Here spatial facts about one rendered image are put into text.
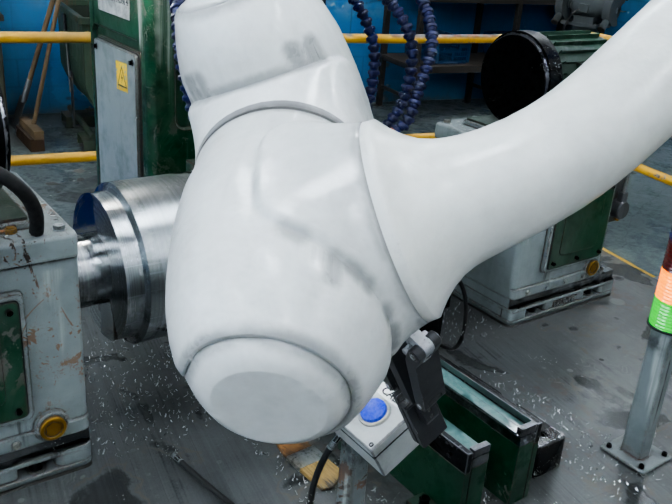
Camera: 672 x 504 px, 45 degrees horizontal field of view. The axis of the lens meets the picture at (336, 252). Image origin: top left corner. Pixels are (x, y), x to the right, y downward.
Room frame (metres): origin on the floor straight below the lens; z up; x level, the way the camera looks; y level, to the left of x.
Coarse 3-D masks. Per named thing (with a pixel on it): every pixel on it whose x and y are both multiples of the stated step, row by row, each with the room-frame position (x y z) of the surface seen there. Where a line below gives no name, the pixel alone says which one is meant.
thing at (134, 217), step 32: (96, 192) 1.12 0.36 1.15; (128, 192) 1.10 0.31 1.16; (160, 192) 1.12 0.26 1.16; (96, 224) 1.10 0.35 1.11; (128, 224) 1.05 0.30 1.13; (160, 224) 1.06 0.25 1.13; (96, 256) 1.05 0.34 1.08; (128, 256) 1.02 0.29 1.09; (160, 256) 1.04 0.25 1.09; (96, 288) 1.04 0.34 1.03; (128, 288) 1.01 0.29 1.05; (160, 288) 1.02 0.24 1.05; (96, 320) 1.11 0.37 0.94; (128, 320) 1.01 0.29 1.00; (160, 320) 1.03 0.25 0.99
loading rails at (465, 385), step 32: (448, 384) 1.04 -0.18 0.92; (480, 384) 1.03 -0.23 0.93; (448, 416) 1.03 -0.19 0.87; (480, 416) 0.98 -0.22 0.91; (512, 416) 0.97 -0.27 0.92; (416, 448) 0.93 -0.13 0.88; (448, 448) 0.88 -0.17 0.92; (480, 448) 0.87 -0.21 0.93; (512, 448) 0.93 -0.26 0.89; (416, 480) 0.92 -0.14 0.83; (448, 480) 0.88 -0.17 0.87; (480, 480) 0.88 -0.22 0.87; (512, 480) 0.92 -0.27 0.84
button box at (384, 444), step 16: (384, 384) 0.76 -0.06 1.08; (384, 400) 0.74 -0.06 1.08; (384, 416) 0.72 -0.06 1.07; (400, 416) 0.72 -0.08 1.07; (336, 432) 0.77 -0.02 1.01; (352, 432) 0.72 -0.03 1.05; (368, 432) 0.71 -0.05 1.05; (384, 432) 0.70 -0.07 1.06; (400, 432) 0.71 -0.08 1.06; (368, 448) 0.69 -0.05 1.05; (384, 448) 0.70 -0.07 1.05; (400, 448) 0.71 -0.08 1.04; (384, 464) 0.70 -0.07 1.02
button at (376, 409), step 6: (372, 402) 0.74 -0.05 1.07; (378, 402) 0.74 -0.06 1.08; (384, 402) 0.74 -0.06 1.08; (366, 408) 0.73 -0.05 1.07; (372, 408) 0.73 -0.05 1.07; (378, 408) 0.73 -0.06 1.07; (384, 408) 0.73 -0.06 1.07; (360, 414) 0.73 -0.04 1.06; (366, 414) 0.72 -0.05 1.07; (372, 414) 0.72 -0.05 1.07; (378, 414) 0.72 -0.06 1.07; (384, 414) 0.72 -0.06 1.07; (366, 420) 0.72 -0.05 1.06; (372, 420) 0.72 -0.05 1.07; (378, 420) 0.72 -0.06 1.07
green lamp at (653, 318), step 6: (654, 300) 1.07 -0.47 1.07; (660, 300) 1.05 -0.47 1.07; (654, 306) 1.06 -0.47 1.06; (660, 306) 1.05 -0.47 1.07; (666, 306) 1.04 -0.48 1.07; (654, 312) 1.06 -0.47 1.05; (660, 312) 1.05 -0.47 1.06; (666, 312) 1.04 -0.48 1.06; (654, 318) 1.06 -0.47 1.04; (660, 318) 1.05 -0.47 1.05; (666, 318) 1.04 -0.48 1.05; (654, 324) 1.05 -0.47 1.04; (660, 324) 1.04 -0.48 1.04; (666, 324) 1.04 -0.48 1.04; (666, 330) 1.04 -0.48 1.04
